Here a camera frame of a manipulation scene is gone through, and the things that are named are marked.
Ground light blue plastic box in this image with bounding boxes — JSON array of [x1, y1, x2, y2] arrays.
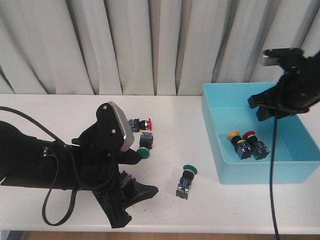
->
[[202, 82, 320, 185]]

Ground red button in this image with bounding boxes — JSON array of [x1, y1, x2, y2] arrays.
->
[[242, 130, 270, 161]]

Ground grey pleated curtain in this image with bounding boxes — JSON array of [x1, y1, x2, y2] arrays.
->
[[0, 0, 320, 96]]

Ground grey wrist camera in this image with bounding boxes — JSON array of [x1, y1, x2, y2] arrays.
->
[[259, 47, 304, 67], [108, 101, 135, 152]]

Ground red button lying sideways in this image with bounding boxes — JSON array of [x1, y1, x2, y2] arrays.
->
[[128, 118, 152, 133]]

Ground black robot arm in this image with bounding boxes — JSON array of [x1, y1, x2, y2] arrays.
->
[[0, 121, 159, 229]]

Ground yellow button lying sideways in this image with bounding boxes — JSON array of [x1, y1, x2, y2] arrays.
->
[[119, 171, 135, 190]]

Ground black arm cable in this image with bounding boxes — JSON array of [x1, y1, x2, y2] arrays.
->
[[268, 117, 281, 240], [0, 106, 116, 227]]

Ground yellow button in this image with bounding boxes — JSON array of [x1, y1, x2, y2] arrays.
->
[[227, 130, 252, 160]]

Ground green button lying front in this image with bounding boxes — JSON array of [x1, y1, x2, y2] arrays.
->
[[175, 164, 198, 200]]

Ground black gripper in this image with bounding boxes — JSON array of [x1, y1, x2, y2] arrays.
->
[[247, 52, 320, 122], [53, 140, 159, 229]]

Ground green button near centre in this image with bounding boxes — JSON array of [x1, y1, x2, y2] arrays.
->
[[136, 132, 154, 159]]

